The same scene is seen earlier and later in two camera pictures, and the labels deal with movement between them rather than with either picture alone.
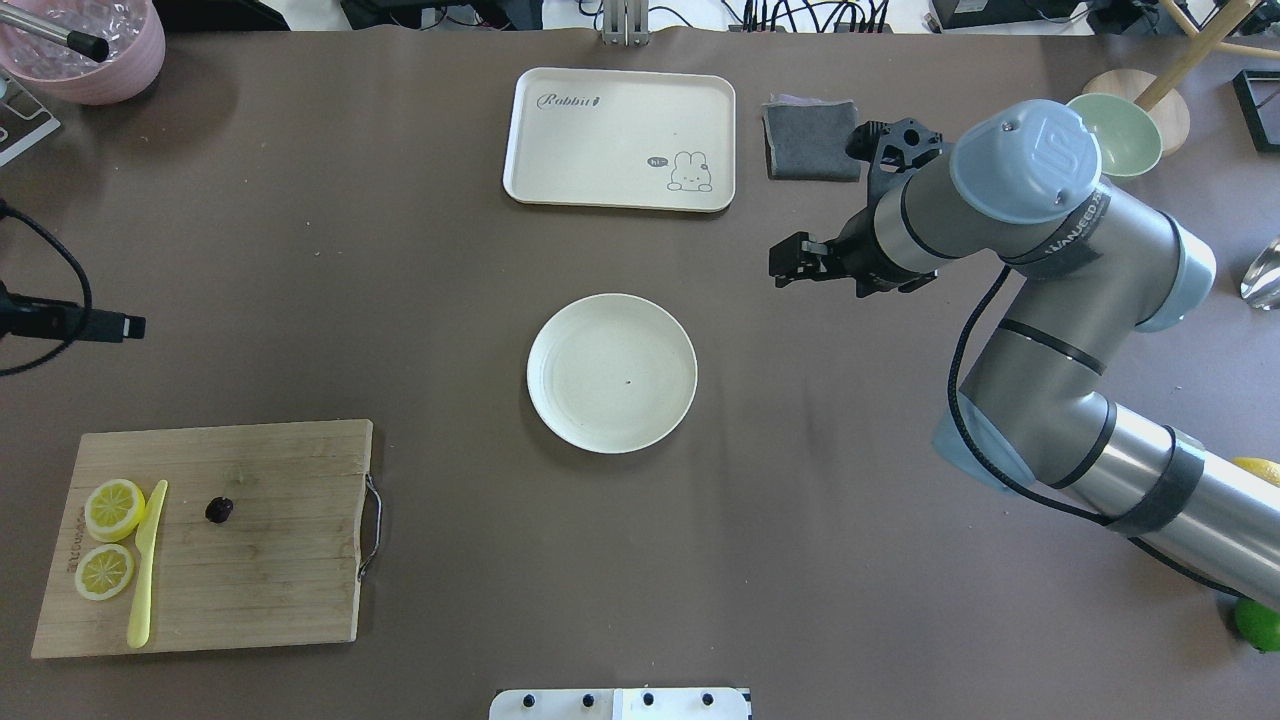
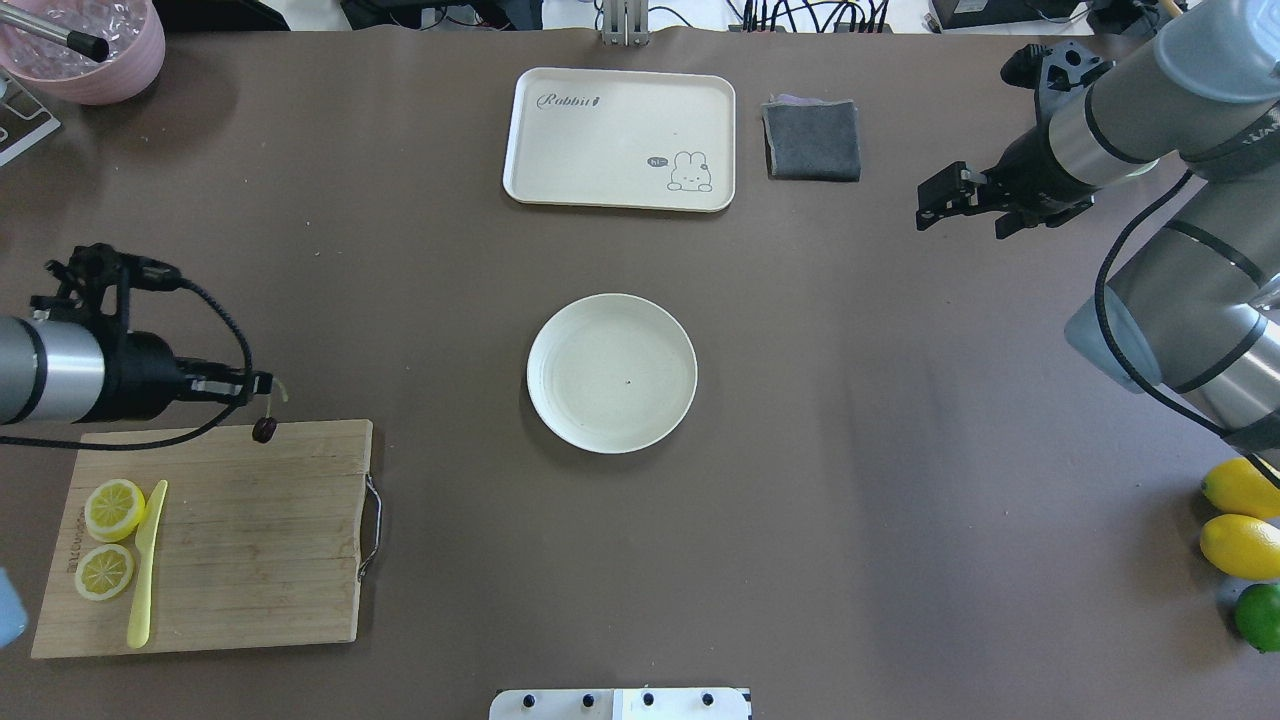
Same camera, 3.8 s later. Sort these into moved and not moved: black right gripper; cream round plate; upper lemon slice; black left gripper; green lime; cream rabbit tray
Moved: black left gripper; black right gripper
Not moved: cream rabbit tray; cream round plate; green lime; upper lemon slice
